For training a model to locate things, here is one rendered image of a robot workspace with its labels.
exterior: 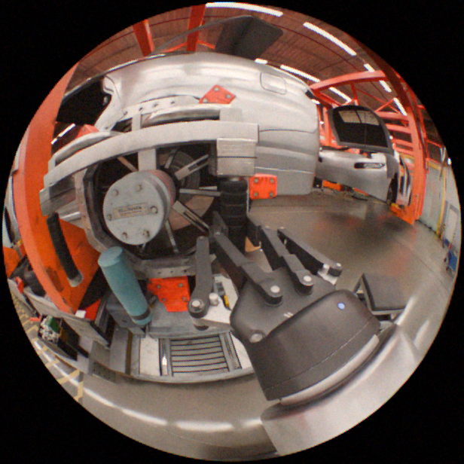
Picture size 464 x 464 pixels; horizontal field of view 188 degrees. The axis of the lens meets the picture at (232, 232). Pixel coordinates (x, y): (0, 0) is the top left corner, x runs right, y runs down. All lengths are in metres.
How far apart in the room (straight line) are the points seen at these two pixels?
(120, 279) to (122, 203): 0.20
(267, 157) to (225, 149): 0.68
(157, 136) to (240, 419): 1.03
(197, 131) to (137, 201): 0.15
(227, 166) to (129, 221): 0.20
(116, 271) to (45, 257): 0.34
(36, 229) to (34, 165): 0.21
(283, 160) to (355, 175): 1.80
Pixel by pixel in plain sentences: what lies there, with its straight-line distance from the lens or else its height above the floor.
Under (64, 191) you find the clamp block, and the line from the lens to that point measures 0.35.
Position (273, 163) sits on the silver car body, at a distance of 0.88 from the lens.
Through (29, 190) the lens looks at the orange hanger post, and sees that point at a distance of 0.61.
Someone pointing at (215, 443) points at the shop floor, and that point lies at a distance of 0.98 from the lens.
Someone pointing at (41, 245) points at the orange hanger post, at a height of 0.81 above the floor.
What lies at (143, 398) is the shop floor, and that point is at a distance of 1.04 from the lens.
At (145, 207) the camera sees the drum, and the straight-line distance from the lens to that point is 0.28.
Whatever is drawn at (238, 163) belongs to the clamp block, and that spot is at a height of 0.92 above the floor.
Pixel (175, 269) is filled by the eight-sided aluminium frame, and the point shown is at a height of 0.61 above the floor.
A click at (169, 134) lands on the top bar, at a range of 0.22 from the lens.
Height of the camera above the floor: 0.92
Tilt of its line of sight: 25 degrees down
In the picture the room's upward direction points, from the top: straight up
